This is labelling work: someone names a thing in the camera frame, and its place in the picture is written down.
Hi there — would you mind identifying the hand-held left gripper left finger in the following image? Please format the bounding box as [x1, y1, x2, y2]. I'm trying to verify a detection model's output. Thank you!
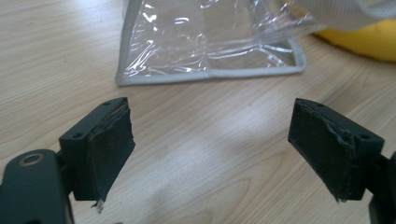
[58, 96, 136, 214]

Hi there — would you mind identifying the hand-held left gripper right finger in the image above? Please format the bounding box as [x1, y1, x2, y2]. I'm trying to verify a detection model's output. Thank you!
[288, 98, 386, 203]

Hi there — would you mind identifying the clear plastic bag grey trim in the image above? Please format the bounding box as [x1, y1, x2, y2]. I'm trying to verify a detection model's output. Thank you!
[115, 0, 396, 87]

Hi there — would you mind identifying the yellow banana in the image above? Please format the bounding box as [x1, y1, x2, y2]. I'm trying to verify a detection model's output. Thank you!
[314, 18, 396, 63]

